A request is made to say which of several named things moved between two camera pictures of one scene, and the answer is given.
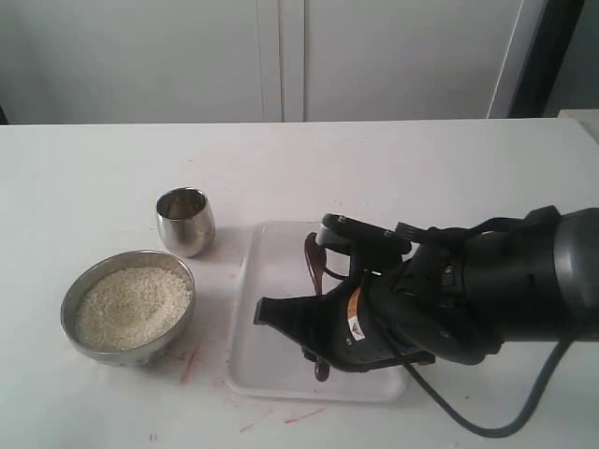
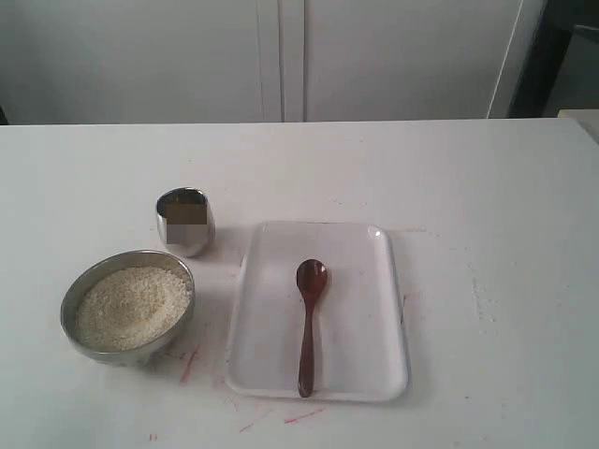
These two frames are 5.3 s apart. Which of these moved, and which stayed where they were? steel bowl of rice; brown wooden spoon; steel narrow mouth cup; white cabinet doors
Moved: brown wooden spoon
Stayed: steel narrow mouth cup; steel bowl of rice; white cabinet doors
